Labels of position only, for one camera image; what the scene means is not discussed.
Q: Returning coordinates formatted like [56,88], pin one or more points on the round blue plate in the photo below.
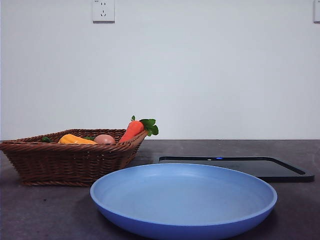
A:
[182,200]

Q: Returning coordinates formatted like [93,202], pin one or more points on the yellow-orange corn cob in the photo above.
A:
[75,140]

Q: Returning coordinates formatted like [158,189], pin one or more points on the brown wicker basket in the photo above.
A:
[70,165]

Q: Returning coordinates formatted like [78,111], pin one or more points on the orange carrot with green leaves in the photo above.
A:
[132,131]

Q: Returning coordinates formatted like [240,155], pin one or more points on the brown egg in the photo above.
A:
[105,139]

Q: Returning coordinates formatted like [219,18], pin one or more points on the green cucumber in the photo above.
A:
[89,138]

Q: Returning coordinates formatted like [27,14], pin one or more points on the small dark green vegetable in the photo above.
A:
[46,140]

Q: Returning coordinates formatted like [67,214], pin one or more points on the black rectangular tray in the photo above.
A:
[275,168]

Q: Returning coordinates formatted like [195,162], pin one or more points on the white wall power outlet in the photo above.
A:
[103,15]

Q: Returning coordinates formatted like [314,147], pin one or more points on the white wall switch plate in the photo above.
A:
[317,12]

